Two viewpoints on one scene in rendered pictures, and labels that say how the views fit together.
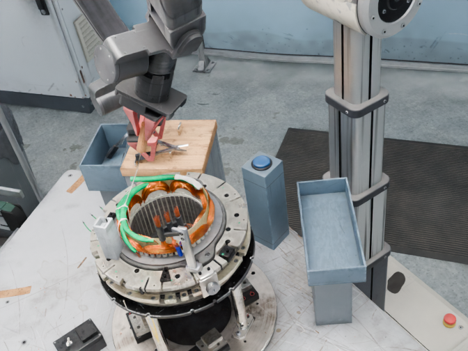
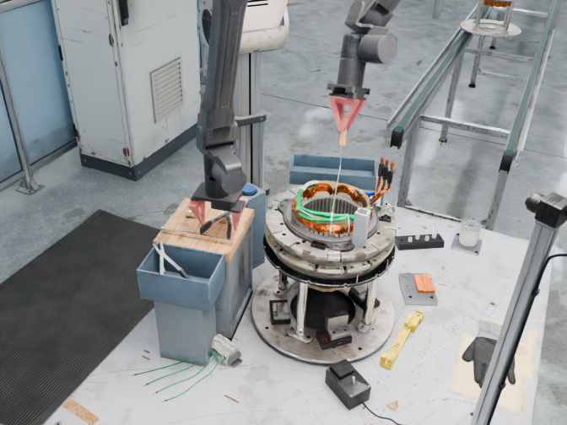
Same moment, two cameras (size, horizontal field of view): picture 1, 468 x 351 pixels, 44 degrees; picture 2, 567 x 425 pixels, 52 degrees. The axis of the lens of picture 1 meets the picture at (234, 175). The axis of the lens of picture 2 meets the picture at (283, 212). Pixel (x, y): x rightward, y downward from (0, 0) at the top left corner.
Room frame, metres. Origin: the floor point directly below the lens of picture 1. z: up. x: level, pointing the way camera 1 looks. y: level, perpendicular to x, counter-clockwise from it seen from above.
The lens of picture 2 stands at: (1.00, 1.33, 1.90)
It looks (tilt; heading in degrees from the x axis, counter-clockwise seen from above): 34 degrees down; 268
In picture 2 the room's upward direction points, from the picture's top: 2 degrees clockwise
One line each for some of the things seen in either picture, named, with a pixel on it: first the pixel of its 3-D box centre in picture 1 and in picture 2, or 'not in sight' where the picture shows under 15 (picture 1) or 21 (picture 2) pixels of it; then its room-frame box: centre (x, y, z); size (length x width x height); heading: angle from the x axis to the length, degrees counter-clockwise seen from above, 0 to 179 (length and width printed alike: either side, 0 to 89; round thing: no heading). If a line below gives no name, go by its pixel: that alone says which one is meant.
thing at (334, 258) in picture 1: (330, 266); (330, 206); (0.80, -0.17, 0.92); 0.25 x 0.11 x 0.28; 174
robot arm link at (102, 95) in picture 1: (116, 81); (224, 156); (1.09, 0.21, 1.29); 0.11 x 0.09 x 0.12; 117
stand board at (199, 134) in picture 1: (170, 147); (206, 228); (1.14, 0.14, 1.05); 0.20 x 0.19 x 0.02; 75
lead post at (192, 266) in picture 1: (189, 248); (383, 187); (0.71, 0.10, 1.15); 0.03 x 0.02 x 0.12; 58
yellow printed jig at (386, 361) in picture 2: not in sight; (402, 336); (0.64, 0.25, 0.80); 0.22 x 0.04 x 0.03; 58
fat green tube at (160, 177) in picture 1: (165, 180); (303, 196); (0.91, 0.14, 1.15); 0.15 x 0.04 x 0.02; 66
